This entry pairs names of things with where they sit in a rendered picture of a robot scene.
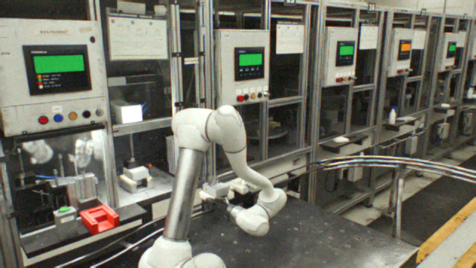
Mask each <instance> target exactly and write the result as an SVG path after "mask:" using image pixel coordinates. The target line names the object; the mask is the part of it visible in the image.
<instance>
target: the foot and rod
mask: <svg viewBox="0 0 476 268"><path fill-rule="evenodd" d="M129 144H130V153H131V159H124V167H125V168H127V169H129V170H130V169H133V168H139V167H142V166H143V165H142V159H140V158H138V157H135V155H134V146H133V137H132V133H129Z"/></svg>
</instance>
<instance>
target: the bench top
mask: <svg viewBox="0 0 476 268"><path fill-rule="evenodd" d="M286 198H287V199H286V203H285V205H284V206H283V207H282V209H281V210H280V211H279V212H278V213H277V214H276V215H274V216H273V217H272V218H271V219H270V220H268V223H269V230H268V232H267V233H266V234H265V235H263V236H256V235H253V234H250V233H247V232H246V231H244V230H243V229H241V228H240V226H238V225H237V224H236V223H233V222H232V221H231V219H229V218H228V219H227V220H224V218H223V217H222V216H221V215H220V214H219V213H218V212H217V211H216V210H215V211H212V212H209V213H207V214H204V215H202V216H200V217H197V218H194V219H192V220H190V228H189V238H190V241H189V243H190V245H191V251H192V257H195V256H196V255H198V254H201V253H213V254H215V255H218V256H219V257H220V258H221V259H222V260H223V262H224V263H225V266H226V268H404V267H405V266H406V265H407V264H409V263H410V262H411V261H412V260H413V259H414V258H415V257H416V256H417V253H418V251H419V249H418V248H416V247H414V246H411V245H409V244H406V243H404V242H402V241H400V240H398V239H396V238H394V237H391V236H389V235H387V234H384V233H382V232H379V231H376V230H375V229H372V228H369V227H367V226H364V225H362V224H360V223H357V222H355V221H353V220H350V219H347V218H346V217H342V216H341V215H339V214H336V213H333V212H331V211H328V210H326V209H324V208H321V207H319V206H317V205H314V204H311V203H310V202H307V201H305V200H302V199H299V198H297V197H294V196H292V195H290V194H287V193H286ZM321 211H323V212H321ZM314 229H316V230H317V231H314ZM163 233H164V231H162V232H160V233H158V234H156V235H154V236H153V237H151V238H149V239H148V240H145V241H144V242H143V243H141V244H139V245H137V246H138V248H137V249H136V250H135V251H133V250H129V251H128V252H126V254H124V255H121V256H120V257H119V258H116V259H114V260H113V261H110V262H108V263H107V264H104V265H102V266H101V267H98V268H139V263H140V261H141V257H142V255H143V254H144V253H145V251H147V250H148V249H149V248H150V247H153V245H154V243H155V241H156V240H157V239H158V238H159V237H160V236H162V235H163ZM357 237H360V239H357ZM290 243H292V245H290ZM125 249H127V248H126V247H125V246H123V247H121V248H119V249H117V250H115V251H112V252H109V253H107V254H105V255H101V256H99V257H97V258H94V259H91V260H90V261H86V262H84V263H82V264H78V265H76V266H74V267H71V268H90V267H92V266H95V265H97V264H99V263H101V262H103V261H106V260H108V259H109V258H111V257H113V256H115V255H118V254H120V253H121V252H122V251H123V250H125Z"/></svg>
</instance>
